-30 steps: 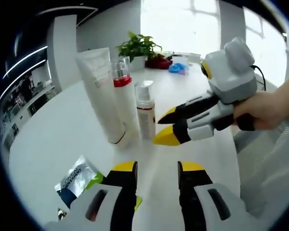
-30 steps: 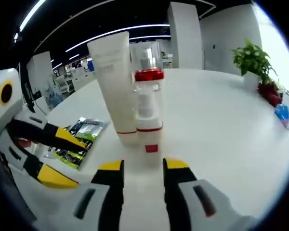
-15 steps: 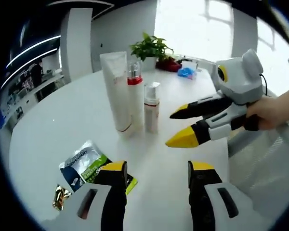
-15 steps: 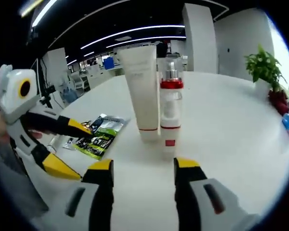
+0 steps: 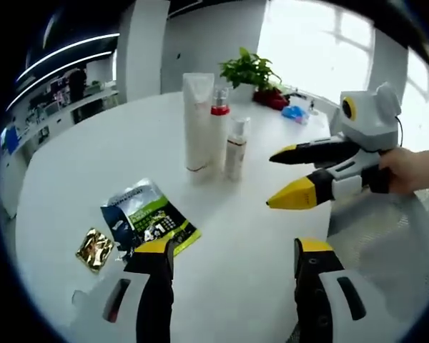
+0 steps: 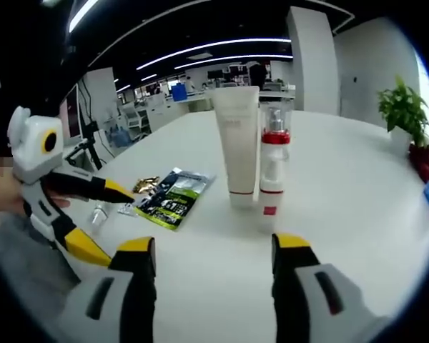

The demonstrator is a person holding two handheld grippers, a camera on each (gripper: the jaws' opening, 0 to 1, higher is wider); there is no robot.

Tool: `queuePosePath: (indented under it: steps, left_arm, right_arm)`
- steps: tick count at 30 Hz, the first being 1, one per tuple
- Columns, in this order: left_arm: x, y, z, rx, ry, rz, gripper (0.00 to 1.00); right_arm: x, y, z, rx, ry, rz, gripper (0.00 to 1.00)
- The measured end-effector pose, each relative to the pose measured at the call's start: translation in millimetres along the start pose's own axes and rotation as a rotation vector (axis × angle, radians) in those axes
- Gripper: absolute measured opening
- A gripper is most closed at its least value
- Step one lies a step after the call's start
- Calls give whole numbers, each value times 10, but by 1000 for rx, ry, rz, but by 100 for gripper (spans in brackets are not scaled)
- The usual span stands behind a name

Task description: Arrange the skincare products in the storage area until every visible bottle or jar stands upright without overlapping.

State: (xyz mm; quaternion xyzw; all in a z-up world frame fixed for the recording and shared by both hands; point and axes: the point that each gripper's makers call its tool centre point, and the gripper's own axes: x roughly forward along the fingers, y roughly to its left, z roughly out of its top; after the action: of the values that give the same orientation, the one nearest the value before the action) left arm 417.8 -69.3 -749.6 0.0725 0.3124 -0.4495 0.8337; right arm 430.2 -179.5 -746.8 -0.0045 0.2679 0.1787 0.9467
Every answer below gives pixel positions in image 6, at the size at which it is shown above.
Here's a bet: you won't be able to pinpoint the white office chair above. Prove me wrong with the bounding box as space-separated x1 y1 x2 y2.
123 106 151 135

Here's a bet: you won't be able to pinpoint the person's left hand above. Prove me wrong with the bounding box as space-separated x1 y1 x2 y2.
0 172 72 216

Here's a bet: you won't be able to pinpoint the red plant pot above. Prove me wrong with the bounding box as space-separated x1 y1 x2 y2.
407 142 429 183

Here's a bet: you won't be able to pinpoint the blue water jug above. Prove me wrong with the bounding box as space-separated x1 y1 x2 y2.
109 128 132 147

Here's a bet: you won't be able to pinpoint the white office workstation row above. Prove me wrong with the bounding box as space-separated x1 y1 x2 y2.
142 89 296 126

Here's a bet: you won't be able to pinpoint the gold skincare sachet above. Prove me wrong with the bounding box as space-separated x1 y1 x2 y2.
132 175 162 194

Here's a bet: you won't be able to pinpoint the dark green printed skincare sachet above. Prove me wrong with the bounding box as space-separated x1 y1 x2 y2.
132 166 217 232

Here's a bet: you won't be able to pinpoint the white pump bottle red collar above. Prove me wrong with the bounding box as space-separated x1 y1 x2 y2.
260 103 293 169

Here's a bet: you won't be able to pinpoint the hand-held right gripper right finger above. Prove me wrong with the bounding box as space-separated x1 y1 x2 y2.
271 232 390 343

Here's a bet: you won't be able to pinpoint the black tripod stand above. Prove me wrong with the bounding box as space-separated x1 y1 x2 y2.
77 80 104 171

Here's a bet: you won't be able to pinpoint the blue storage box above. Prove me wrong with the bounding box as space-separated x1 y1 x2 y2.
170 84 189 101

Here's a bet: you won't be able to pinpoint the white skincare tube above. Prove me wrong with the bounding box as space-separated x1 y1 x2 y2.
212 85 261 210

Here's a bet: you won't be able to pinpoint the green potted plant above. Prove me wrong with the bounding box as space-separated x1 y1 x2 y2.
377 74 429 147

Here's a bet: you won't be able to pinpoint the person's grey trousers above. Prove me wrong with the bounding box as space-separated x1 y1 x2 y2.
0 210 83 322

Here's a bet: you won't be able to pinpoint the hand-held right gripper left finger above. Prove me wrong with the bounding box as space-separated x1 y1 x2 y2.
62 236 157 343

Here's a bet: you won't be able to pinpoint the white plant pot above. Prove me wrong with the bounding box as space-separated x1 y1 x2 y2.
389 128 414 151

